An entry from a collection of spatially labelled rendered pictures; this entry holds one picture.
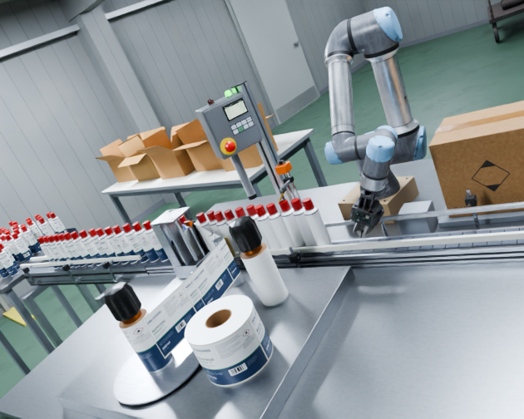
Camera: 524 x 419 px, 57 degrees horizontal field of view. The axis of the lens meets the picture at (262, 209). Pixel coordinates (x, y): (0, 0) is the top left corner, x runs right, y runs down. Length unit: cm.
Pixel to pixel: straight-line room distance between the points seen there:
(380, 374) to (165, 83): 598
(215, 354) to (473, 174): 95
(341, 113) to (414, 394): 85
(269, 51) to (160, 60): 207
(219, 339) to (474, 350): 60
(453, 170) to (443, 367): 67
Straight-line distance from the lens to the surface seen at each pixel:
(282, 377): 128
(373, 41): 166
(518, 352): 123
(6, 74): 602
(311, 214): 163
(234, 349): 127
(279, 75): 829
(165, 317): 150
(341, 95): 160
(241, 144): 174
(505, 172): 163
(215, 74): 743
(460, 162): 163
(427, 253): 153
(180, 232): 189
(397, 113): 174
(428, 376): 122
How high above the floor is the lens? 168
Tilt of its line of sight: 20 degrees down
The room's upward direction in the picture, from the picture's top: 24 degrees counter-clockwise
